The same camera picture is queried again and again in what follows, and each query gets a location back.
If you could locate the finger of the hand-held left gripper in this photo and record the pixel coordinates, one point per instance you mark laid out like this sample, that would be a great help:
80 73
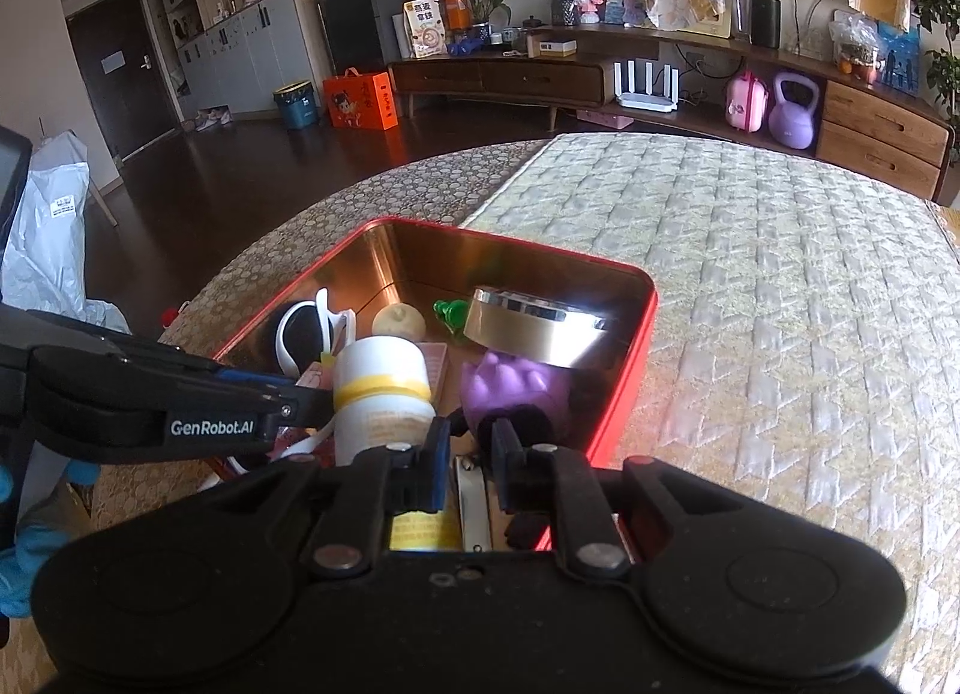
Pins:
255 377
307 409

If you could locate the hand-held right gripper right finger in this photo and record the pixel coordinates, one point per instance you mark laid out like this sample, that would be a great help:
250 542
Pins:
517 476

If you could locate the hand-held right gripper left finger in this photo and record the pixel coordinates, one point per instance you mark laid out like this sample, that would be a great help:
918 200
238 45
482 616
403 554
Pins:
439 480

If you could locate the yellow packet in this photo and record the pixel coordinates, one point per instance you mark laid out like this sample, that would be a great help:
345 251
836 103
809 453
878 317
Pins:
424 535

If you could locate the white sunglasses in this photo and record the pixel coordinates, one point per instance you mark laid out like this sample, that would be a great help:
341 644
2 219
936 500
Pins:
300 338

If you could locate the white tube with yellow band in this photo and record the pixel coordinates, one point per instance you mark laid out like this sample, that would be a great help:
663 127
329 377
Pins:
382 371

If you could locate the purple spiky massage ball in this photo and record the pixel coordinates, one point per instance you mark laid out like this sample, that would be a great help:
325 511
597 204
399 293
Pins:
510 386

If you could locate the cream round ball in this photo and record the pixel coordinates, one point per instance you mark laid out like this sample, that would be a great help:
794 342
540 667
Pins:
399 323

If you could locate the red tin box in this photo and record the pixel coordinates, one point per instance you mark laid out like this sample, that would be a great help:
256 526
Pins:
622 379

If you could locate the round silver and gold tin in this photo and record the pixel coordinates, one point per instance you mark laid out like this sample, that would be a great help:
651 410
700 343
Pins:
525 330

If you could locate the small green toy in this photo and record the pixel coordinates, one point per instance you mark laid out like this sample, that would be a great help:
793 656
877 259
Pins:
450 311

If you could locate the person's left hand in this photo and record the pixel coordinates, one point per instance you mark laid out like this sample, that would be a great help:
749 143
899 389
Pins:
37 551

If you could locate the white plastic bag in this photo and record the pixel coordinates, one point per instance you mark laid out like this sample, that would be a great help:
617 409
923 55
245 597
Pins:
52 236

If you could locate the pair of shoes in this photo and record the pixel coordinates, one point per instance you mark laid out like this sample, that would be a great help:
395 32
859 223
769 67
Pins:
212 119

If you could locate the teal trash bin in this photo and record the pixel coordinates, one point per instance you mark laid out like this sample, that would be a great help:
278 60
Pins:
295 108

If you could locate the cream quilted mat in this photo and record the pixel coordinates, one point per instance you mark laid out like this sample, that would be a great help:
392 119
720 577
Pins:
750 326

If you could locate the orange gift box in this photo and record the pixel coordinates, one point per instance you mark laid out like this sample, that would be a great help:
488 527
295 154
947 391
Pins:
358 102

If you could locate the dark door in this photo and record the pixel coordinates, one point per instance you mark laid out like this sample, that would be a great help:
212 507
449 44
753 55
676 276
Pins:
120 72

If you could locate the pink power strip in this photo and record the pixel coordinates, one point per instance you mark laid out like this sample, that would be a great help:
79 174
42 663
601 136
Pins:
606 118

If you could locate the black fridge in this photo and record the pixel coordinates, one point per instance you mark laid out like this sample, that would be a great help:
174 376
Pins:
364 19

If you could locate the white snack bag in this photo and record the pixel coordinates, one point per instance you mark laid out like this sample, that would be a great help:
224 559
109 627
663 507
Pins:
425 27

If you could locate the wooden TV cabinet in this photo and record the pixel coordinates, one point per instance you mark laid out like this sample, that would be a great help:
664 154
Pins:
525 75

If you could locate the white router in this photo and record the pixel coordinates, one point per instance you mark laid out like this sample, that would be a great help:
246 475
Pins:
645 98

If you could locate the orange gift bag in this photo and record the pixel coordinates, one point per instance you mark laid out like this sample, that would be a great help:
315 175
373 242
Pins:
450 0

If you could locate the beige small box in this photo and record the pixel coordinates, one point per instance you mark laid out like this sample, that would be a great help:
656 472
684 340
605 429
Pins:
551 47

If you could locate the small potted plant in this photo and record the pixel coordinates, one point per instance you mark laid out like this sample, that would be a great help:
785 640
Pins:
484 8

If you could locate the pink toy suitcase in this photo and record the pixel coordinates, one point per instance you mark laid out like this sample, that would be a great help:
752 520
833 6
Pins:
746 105

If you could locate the purple kettlebell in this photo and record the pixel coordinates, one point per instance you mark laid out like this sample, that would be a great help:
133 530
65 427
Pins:
793 120

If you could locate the black speaker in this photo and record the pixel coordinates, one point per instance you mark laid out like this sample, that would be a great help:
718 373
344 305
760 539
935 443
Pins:
766 21

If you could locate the clear plastic bag of fruit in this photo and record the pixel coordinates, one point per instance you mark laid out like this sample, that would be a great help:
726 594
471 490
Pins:
855 49

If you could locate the tall potted tree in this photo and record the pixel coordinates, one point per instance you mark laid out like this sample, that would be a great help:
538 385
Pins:
941 27

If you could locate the wooden wall cabinet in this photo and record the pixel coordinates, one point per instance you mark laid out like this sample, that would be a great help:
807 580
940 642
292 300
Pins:
247 27

